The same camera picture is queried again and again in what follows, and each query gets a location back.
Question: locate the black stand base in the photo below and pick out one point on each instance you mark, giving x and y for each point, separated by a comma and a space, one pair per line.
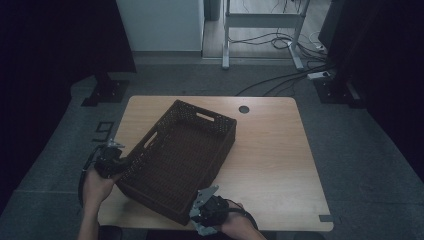
106, 91
336, 91

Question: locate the person's left hand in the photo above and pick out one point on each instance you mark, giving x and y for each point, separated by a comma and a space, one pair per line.
96, 190

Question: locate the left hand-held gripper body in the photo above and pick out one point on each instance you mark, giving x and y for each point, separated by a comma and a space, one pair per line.
107, 161

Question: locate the light blue cloth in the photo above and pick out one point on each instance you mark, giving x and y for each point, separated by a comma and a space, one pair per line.
203, 228

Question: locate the white metal desk frame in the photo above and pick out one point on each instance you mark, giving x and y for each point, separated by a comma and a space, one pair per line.
263, 20

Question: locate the grey tape piece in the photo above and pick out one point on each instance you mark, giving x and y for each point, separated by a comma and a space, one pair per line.
326, 218

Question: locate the white cabinet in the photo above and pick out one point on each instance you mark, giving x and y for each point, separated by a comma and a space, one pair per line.
163, 23

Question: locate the white power strip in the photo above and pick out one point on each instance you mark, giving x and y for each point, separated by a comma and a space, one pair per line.
318, 75

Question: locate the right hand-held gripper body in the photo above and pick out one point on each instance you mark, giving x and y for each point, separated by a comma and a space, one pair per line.
213, 208

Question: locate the brown woven basket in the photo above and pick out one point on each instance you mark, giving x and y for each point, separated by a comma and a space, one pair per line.
180, 160

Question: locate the person's right hand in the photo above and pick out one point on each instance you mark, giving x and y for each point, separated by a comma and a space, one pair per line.
236, 226

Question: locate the dark curtain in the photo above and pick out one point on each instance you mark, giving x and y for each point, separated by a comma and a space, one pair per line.
383, 66
50, 66

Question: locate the black round table grommet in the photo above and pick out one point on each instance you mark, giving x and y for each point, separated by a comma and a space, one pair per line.
244, 109

